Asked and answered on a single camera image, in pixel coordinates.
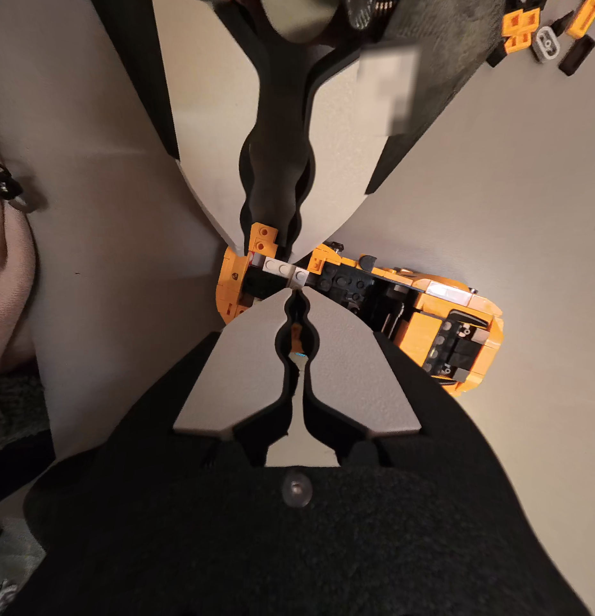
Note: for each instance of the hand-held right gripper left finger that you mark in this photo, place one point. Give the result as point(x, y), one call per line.
point(235, 375)

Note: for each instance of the grey lego plate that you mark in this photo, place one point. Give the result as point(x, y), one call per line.
point(278, 266)

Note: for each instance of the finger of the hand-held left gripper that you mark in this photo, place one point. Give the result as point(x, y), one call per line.
point(341, 154)
point(206, 96)

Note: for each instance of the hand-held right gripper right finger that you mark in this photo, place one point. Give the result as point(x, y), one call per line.
point(360, 375)

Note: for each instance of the grey fleece jacket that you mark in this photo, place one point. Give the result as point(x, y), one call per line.
point(13, 414)

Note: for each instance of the pile of small lego pieces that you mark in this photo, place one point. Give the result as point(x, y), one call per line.
point(538, 34)

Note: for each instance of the orange lego car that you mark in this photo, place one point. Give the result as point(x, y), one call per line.
point(432, 327)

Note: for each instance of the pink shirt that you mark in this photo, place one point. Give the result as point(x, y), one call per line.
point(9, 289)

